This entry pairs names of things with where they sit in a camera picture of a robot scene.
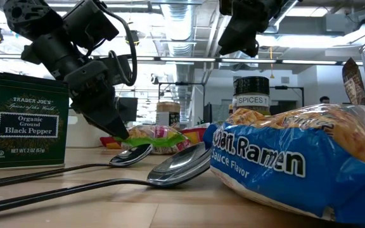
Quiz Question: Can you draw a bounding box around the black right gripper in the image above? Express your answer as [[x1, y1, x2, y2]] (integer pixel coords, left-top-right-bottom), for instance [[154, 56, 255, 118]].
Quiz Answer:
[[217, 0, 300, 58]]

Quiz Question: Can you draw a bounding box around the black metal spoon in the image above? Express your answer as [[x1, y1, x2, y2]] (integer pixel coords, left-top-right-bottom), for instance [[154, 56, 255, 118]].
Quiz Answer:
[[0, 141, 212, 218], [0, 143, 154, 191]]

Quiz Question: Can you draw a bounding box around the green black pepper tin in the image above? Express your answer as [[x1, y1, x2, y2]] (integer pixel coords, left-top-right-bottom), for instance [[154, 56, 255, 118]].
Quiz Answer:
[[0, 72, 70, 172]]

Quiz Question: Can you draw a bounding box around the pink green ramen packet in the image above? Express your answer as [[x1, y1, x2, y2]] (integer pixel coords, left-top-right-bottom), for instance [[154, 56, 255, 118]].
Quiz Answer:
[[114, 124, 193, 155]]

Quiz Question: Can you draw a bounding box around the black metal gantry frame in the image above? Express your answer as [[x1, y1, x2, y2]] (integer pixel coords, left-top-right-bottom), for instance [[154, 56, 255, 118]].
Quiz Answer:
[[271, 85, 305, 108], [158, 81, 206, 123]]

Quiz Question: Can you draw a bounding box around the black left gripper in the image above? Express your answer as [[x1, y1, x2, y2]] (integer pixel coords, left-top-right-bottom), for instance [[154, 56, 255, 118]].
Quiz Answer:
[[20, 30, 132, 140]]

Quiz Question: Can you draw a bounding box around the tan lid cylinder can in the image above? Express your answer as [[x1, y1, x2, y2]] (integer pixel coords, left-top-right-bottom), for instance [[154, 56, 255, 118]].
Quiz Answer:
[[156, 101, 181, 128]]

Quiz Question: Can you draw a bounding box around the silver ventilation duct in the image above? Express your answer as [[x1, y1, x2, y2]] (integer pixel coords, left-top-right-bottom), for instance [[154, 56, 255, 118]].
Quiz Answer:
[[160, 0, 198, 96]]

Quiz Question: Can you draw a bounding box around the red ramen packet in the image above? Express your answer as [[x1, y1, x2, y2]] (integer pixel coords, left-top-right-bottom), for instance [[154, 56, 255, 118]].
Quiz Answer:
[[99, 136, 123, 149], [179, 126, 209, 146]]

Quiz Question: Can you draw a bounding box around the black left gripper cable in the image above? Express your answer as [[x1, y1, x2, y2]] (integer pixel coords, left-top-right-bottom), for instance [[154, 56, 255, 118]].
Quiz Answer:
[[98, 4, 138, 87]]

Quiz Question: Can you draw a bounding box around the white plastic bin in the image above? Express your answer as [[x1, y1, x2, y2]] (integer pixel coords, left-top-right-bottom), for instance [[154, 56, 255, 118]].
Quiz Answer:
[[65, 109, 113, 149]]

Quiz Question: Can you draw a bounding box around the long ceiling light strip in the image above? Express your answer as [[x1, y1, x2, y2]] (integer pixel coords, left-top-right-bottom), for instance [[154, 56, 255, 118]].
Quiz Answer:
[[0, 53, 364, 66]]

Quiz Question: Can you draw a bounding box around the black overhead camera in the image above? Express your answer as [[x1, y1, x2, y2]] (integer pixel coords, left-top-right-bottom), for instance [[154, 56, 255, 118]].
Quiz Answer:
[[124, 30, 141, 47]]

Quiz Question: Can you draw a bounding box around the brown pouch white label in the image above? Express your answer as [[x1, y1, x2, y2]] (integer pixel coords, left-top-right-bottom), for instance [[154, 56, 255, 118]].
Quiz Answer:
[[342, 57, 365, 106]]

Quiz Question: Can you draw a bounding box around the black monitor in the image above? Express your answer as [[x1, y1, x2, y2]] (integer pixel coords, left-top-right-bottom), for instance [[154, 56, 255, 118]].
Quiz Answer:
[[115, 96, 138, 123]]

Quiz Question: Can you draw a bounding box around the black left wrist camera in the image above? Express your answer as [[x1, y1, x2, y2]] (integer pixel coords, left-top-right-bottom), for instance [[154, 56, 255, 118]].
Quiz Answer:
[[62, 0, 120, 51]]

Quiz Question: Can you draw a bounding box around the spice jar black lid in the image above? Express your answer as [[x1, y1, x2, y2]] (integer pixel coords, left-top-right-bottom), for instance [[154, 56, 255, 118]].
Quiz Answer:
[[232, 75, 271, 115]]

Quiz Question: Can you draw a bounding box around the blue yellow ramen packet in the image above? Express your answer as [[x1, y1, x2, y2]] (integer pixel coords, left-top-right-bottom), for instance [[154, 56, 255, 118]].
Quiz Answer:
[[203, 103, 365, 226]]

